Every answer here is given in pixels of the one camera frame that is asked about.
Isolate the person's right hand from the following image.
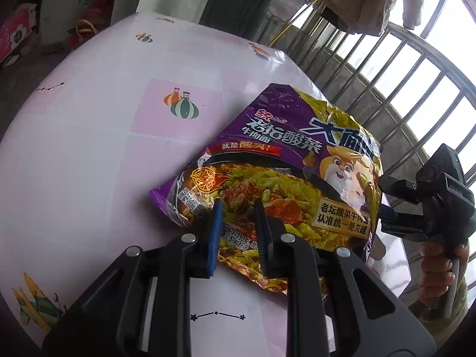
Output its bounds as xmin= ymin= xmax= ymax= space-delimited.
xmin=417 ymin=239 xmax=471 ymax=314

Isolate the white hanging jacket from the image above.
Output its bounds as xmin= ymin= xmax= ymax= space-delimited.
xmin=402 ymin=0 xmax=428 ymax=30

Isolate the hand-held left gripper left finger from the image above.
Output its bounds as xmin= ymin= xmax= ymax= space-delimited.
xmin=42 ymin=199 xmax=224 ymax=357

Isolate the metal balcony railing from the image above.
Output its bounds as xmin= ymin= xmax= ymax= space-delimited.
xmin=290 ymin=22 xmax=476 ymax=201

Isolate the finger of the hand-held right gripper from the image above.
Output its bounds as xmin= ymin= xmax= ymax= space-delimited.
xmin=379 ymin=208 xmax=426 ymax=238
xmin=378 ymin=174 xmax=422 ymax=204

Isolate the yellow broom stick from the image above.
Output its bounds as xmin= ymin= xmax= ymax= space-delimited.
xmin=277 ymin=0 xmax=321 ymax=42

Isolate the purple yellow noodle packet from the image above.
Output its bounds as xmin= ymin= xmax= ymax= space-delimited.
xmin=149 ymin=83 xmax=384 ymax=298

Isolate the pink patterned tablecloth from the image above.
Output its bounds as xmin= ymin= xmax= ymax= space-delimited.
xmin=0 ymin=11 xmax=411 ymax=357

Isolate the pink floral bed sheet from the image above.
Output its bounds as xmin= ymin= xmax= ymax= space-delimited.
xmin=0 ymin=4 xmax=38 ymax=64

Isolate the pile of colourful bags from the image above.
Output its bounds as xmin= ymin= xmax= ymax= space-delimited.
xmin=65 ymin=0 xmax=120 ymax=47

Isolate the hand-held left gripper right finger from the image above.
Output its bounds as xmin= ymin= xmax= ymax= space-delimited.
xmin=253 ymin=198 xmax=436 ymax=357

